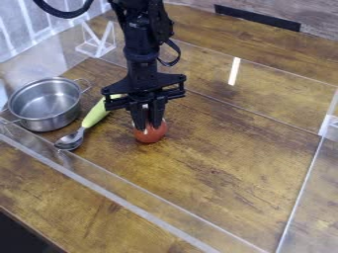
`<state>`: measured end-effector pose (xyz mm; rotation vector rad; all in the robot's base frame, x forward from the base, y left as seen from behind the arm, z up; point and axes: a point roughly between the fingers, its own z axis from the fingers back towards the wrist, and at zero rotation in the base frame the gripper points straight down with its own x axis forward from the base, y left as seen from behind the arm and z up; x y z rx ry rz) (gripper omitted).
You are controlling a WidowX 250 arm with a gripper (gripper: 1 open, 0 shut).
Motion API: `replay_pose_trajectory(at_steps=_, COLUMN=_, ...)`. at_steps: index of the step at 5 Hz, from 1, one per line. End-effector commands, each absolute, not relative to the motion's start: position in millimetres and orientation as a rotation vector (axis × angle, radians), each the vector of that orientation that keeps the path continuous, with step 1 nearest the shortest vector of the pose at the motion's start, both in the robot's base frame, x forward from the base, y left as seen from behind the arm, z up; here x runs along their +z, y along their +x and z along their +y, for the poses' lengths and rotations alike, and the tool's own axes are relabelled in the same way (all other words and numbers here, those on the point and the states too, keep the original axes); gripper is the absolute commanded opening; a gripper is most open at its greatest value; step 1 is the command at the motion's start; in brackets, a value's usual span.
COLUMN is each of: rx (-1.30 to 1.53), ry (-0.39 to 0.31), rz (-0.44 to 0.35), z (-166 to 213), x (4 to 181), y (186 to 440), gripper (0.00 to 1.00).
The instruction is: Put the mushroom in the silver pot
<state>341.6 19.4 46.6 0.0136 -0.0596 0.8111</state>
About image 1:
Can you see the silver metal pot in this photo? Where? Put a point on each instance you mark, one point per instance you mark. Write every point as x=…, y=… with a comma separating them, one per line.
x=46, y=104

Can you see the clear acrylic triangle stand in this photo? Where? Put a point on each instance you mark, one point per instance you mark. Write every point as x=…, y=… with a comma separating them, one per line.
x=95, y=46

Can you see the black strip on table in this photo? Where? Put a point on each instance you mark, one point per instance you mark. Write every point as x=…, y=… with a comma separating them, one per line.
x=258, y=18

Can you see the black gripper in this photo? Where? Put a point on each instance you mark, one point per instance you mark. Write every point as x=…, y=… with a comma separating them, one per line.
x=144, y=86

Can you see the red white plush mushroom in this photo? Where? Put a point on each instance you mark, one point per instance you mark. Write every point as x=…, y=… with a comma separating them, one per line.
x=149, y=135

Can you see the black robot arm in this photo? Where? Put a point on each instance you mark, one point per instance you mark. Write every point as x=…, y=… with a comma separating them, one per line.
x=145, y=25

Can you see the clear acrylic front barrier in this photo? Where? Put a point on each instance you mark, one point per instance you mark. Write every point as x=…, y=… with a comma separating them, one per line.
x=180, y=222

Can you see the spoon with green handle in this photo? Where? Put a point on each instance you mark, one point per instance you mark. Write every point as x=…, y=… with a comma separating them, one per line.
x=72, y=140

